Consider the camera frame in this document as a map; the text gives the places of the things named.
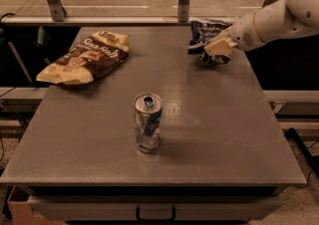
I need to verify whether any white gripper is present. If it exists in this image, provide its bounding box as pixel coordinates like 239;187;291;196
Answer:
203;11;265;56

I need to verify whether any blue chip bag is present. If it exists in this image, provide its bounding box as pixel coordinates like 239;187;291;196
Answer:
187;20;231;65

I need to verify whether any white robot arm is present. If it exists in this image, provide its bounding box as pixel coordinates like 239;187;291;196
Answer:
203;0;319;57

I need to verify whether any brown chip bag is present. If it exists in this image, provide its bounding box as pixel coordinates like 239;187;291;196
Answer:
36;31;129;85

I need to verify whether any silver drink can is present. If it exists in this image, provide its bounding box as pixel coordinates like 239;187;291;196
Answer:
134;93;162;153

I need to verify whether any grey table drawer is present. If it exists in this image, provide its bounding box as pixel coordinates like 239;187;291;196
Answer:
27;196;280;222

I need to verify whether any cardboard box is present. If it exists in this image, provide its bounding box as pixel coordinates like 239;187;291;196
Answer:
7;187;64;225

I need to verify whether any metal rail shelf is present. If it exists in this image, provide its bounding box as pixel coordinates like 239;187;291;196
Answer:
1;15;237;27

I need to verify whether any black floor cable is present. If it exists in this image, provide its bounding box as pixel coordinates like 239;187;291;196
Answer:
286;126;319;189

